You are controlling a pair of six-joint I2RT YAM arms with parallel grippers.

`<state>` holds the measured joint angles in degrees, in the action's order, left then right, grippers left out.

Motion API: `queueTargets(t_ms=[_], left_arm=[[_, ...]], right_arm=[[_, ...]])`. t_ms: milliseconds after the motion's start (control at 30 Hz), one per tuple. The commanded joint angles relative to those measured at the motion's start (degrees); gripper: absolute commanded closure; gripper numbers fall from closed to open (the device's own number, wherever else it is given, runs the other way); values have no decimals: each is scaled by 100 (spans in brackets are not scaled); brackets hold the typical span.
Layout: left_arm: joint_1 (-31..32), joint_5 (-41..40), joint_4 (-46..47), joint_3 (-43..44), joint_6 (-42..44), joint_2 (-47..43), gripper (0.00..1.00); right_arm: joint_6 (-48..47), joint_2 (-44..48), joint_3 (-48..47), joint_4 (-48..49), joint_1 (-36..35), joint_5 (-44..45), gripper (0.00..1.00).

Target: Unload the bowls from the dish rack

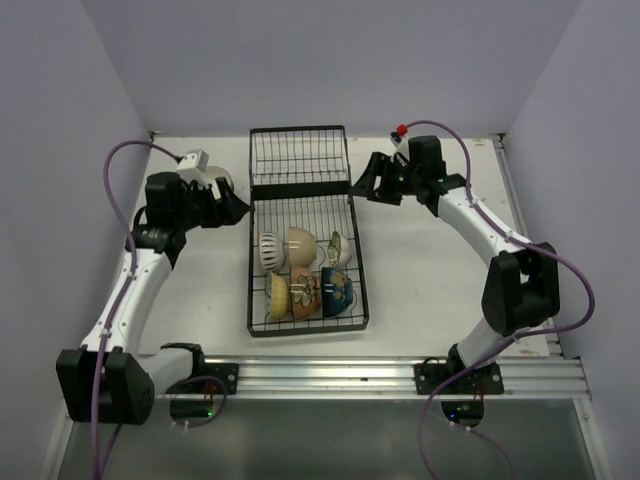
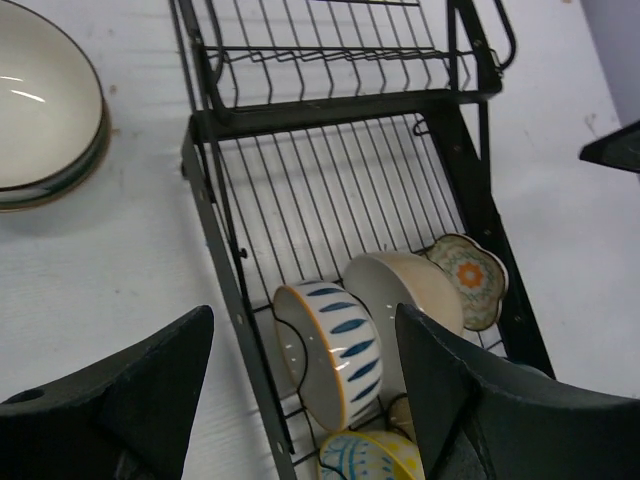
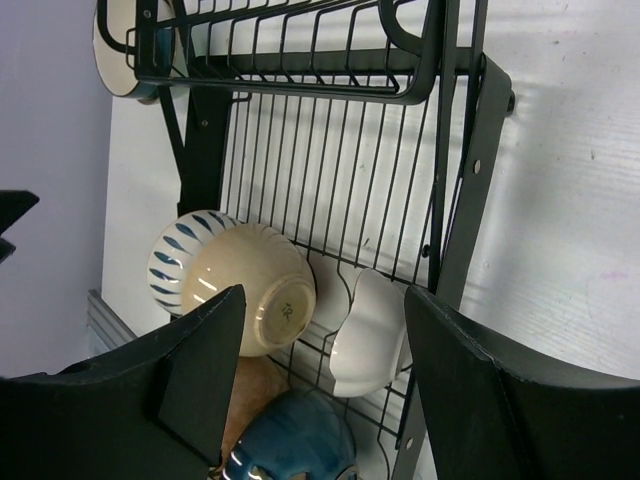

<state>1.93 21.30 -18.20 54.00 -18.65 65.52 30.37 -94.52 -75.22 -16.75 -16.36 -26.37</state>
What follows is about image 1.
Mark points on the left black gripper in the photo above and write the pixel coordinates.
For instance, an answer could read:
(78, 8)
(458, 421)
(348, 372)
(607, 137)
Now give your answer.
(228, 210)

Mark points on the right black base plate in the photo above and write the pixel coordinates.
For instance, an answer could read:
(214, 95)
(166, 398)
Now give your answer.
(433, 374)

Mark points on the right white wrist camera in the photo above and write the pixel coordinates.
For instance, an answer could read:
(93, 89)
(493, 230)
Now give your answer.
(400, 139)

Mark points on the white scalloped patterned bowl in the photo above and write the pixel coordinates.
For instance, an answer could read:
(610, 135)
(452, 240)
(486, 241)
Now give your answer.
(339, 250)

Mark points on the yellow green patterned bowl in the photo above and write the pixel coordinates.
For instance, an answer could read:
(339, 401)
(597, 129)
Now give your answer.
(279, 297)

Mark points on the beige plain bowl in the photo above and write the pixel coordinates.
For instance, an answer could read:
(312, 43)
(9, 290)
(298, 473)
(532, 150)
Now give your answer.
(301, 245)

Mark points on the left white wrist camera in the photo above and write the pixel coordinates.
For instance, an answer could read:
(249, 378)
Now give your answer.
(192, 168)

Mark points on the white bowl blue stripes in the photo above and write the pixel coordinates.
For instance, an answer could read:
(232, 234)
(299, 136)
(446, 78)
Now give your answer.
(271, 251)

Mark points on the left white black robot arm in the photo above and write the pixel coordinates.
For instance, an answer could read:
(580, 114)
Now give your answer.
(156, 240)

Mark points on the dark blue floral bowl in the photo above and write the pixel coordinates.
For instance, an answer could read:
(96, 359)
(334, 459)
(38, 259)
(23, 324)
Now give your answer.
(336, 292)

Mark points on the pink floral bowl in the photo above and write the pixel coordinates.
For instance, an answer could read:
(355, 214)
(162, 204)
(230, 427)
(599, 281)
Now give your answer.
(305, 293)

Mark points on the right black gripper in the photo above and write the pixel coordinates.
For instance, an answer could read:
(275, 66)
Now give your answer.
(380, 164)

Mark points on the black wire dish rack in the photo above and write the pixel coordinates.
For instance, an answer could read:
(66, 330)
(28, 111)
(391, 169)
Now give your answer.
(300, 176)

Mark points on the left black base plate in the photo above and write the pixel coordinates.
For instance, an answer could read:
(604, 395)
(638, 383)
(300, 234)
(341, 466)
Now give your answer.
(226, 372)

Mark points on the teal white dotted bowl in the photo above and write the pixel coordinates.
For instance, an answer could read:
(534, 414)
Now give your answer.
(212, 173)

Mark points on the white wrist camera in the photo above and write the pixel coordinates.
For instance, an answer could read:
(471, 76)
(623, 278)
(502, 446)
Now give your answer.
(400, 139)
(192, 168)

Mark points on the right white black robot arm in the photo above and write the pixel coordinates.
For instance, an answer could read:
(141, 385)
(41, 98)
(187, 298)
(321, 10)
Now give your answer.
(521, 289)

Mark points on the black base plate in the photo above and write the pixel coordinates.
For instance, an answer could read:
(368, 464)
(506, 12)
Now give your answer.
(226, 372)
(433, 374)

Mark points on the aluminium mounting rail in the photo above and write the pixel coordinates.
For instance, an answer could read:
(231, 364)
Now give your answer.
(325, 375)

